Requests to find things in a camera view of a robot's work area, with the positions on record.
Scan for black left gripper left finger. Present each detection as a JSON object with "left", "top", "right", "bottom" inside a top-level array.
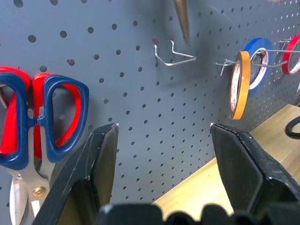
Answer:
[{"left": 32, "top": 123, "right": 120, "bottom": 225}]

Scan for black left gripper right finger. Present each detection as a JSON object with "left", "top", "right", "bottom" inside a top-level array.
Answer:
[{"left": 210, "top": 122, "right": 300, "bottom": 214}]

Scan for black tape roll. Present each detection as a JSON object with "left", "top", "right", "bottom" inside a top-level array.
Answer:
[{"left": 285, "top": 116, "right": 300, "bottom": 139}]

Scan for orange tape roll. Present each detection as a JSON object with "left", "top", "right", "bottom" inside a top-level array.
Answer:
[{"left": 229, "top": 51, "right": 252, "bottom": 120}]

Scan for grey perforated pegboard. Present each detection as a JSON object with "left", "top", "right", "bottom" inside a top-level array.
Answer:
[{"left": 0, "top": 0, "right": 300, "bottom": 225}]

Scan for blue tape roll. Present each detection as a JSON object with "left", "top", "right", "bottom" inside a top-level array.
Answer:
[{"left": 242, "top": 37, "right": 274, "bottom": 98}]

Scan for red tape roll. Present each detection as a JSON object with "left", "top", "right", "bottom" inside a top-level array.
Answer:
[{"left": 281, "top": 34, "right": 300, "bottom": 76}]

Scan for short silver peg hook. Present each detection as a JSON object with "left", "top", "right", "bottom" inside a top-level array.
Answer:
[{"left": 0, "top": 83, "right": 8, "bottom": 109}]

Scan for long silver double-prong hook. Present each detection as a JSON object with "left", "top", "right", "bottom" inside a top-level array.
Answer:
[{"left": 216, "top": 47, "right": 300, "bottom": 76}]

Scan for pointed metal tool tip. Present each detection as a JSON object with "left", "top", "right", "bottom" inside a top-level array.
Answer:
[{"left": 173, "top": 0, "right": 191, "bottom": 46}]

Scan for red-handled scissors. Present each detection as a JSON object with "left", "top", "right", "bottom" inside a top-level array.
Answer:
[{"left": 0, "top": 66, "right": 83, "bottom": 158}]

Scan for blue-handled scissors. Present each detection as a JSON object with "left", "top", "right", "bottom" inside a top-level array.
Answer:
[{"left": 0, "top": 72, "right": 90, "bottom": 225}]

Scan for bent silver wire hook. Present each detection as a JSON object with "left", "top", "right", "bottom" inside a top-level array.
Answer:
[{"left": 153, "top": 39, "right": 197, "bottom": 67}]

